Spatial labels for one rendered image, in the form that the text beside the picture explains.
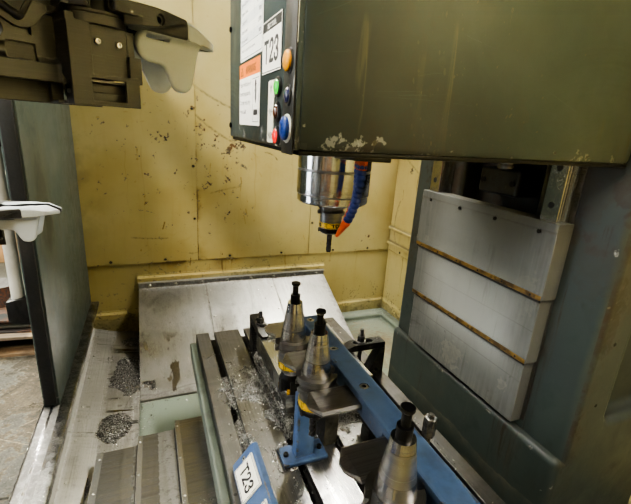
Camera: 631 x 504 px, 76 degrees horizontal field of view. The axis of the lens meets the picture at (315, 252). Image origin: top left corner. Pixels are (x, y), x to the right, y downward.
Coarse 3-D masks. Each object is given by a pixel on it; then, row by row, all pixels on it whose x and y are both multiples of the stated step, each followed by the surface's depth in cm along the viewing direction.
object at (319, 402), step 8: (312, 392) 58; (320, 392) 58; (328, 392) 58; (336, 392) 58; (344, 392) 58; (312, 400) 56; (320, 400) 56; (328, 400) 56; (336, 400) 56; (344, 400) 56; (352, 400) 57; (312, 408) 55; (320, 408) 55; (328, 408) 55; (336, 408) 55; (344, 408) 55; (352, 408) 55; (360, 408) 56; (320, 416) 54; (328, 416) 54
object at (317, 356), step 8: (312, 336) 58; (320, 336) 58; (312, 344) 58; (320, 344) 58; (328, 344) 59; (312, 352) 59; (320, 352) 58; (328, 352) 59; (304, 360) 60; (312, 360) 59; (320, 360) 59; (328, 360) 59; (304, 368) 60; (312, 368) 59; (320, 368) 59; (328, 368) 60; (312, 376) 59; (320, 376) 59; (328, 376) 60
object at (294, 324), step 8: (288, 304) 68; (296, 304) 68; (288, 312) 68; (296, 312) 68; (288, 320) 68; (296, 320) 68; (288, 328) 68; (296, 328) 68; (304, 328) 70; (288, 336) 69; (296, 336) 69; (304, 336) 70
